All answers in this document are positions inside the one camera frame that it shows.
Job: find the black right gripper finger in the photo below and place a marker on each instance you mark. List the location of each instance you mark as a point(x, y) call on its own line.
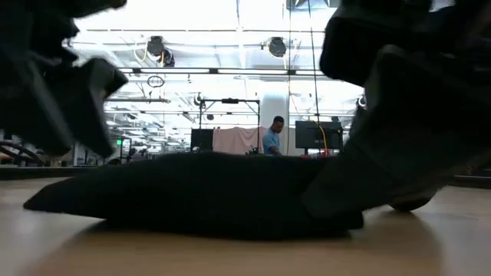
point(414, 126)
point(412, 203)

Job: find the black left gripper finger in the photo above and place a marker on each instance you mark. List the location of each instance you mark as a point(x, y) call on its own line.
point(90, 103)
point(27, 107)

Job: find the black cloth napkin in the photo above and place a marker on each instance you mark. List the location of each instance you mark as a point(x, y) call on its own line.
point(192, 191)

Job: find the black curved tube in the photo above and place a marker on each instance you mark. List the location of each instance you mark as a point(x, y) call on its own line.
point(27, 152)

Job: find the long ceiling light bar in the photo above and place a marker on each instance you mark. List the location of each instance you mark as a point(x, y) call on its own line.
point(172, 71)

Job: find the black monitor on stand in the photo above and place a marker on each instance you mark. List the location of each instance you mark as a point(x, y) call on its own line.
point(314, 134)

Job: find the black square monitor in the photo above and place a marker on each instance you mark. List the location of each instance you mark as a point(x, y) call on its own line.
point(201, 140)

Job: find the person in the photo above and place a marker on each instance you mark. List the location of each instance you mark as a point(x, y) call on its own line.
point(271, 142)

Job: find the pink hanging cloth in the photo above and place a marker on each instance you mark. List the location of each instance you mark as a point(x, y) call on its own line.
point(238, 140)

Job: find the black camera rig frame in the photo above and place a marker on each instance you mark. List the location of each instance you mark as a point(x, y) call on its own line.
point(230, 100)

